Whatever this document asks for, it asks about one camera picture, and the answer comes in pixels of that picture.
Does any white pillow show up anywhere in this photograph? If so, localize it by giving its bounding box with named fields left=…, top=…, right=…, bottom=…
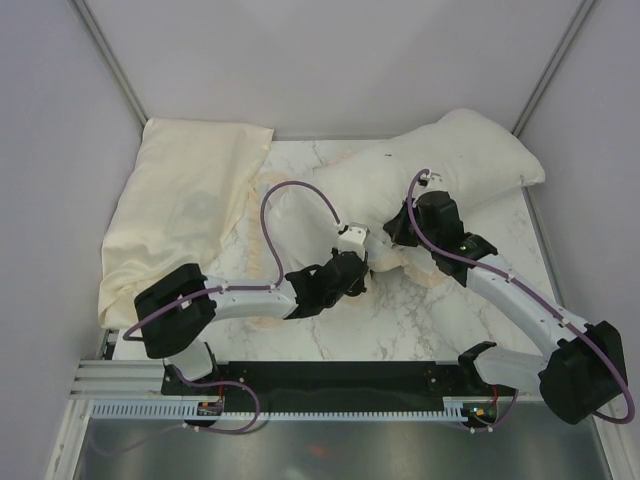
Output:
left=308, top=109, right=545, bottom=272

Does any white ruffled pillowcase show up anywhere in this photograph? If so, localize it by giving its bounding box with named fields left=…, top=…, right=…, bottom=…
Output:
left=247, top=141, right=435, bottom=278

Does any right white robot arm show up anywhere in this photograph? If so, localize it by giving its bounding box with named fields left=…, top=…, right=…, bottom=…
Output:
left=383, top=191, right=635, bottom=424

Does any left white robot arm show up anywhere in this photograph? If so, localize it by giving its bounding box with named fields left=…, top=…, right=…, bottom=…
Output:
left=124, top=249, right=368, bottom=394

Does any cream yellow pillow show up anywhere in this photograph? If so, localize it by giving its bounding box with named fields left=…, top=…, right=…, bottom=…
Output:
left=98, top=118, right=274, bottom=330

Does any shiny metal sheet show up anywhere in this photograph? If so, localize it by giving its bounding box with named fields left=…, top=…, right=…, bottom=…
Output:
left=75, top=407, right=612, bottom=479

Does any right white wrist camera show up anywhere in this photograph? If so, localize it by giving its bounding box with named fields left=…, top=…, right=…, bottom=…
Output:
left=416, top=169, right=442, bottom=188

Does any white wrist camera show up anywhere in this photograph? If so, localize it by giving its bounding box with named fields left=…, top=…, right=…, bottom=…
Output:
left=416, top=169, right=442, bottom=188
left=337, top=223, right=369, bottom=260

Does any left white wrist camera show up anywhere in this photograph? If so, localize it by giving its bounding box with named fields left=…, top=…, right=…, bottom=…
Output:
left=337, top=223, right=369, bottom=260

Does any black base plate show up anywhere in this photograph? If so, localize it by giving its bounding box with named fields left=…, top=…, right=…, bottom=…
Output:
left=159, top=359, right=521, bottom=414

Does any white slotted cable duct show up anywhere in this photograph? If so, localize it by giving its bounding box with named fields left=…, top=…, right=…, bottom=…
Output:
left=91, top=400, right=497, bottom=422

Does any aluminium frame rail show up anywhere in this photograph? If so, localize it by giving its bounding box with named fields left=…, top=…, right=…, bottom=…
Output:
left=68, top=357, right=619, bottom=399

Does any right aluminium corner post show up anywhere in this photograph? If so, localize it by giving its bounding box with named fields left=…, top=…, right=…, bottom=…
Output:
left=511, top=0, right=601, bottom=138

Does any aluminium corner post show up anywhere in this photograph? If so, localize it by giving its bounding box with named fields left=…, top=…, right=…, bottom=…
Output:
left=511, top=0, right=601, bottom=138
left=69, top=0, right=149, bottom=129

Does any left aluminium corner post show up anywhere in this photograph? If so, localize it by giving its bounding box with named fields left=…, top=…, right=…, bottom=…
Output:
left=69, top=0, right=149, bottom=129

